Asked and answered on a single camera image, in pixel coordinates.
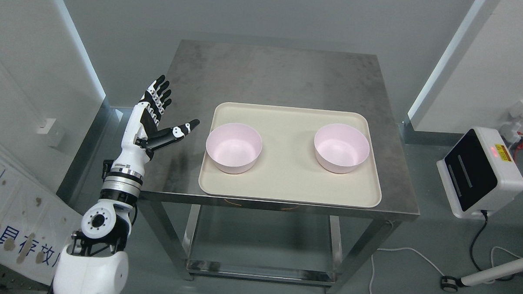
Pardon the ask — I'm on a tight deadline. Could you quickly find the white wall socket left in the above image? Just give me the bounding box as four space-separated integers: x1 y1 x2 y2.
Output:
37 118 66 148

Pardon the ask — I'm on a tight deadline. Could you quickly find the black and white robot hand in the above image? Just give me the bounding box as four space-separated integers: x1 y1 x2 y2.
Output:
112 75 200 176

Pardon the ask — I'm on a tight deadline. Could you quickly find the white wall socket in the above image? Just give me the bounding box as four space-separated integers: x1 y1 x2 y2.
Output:
499 100 523 144
37 118 66 148

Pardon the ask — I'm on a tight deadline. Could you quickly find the black power cable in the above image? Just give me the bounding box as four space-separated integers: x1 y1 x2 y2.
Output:
469 210 518 282

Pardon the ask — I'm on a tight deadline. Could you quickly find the white cable on floor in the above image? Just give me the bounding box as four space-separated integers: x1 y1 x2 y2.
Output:
368 241 523 294

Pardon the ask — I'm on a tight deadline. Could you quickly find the white stand leg with caster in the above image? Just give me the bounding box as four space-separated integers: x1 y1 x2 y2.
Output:
440 257 523 293

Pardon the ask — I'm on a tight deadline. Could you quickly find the white wall socket right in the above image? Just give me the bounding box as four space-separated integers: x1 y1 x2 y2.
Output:
499 100 523 144

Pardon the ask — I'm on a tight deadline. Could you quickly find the white sign with blue text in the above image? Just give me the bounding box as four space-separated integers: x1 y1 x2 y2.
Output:
0 153 81 285

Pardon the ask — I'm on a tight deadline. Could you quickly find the pink bowl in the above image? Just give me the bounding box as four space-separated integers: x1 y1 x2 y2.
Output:
313 123 370 174
205 123 263 174

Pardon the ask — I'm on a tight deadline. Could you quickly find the stainless steel table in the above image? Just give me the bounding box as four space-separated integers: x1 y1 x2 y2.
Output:
138 40 420 294

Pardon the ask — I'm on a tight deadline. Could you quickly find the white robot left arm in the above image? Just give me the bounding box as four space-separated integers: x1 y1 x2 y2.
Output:
47 160 144 294

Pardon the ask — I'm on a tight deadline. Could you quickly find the white black box device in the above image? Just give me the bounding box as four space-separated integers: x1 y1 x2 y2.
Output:
436 127 523 220

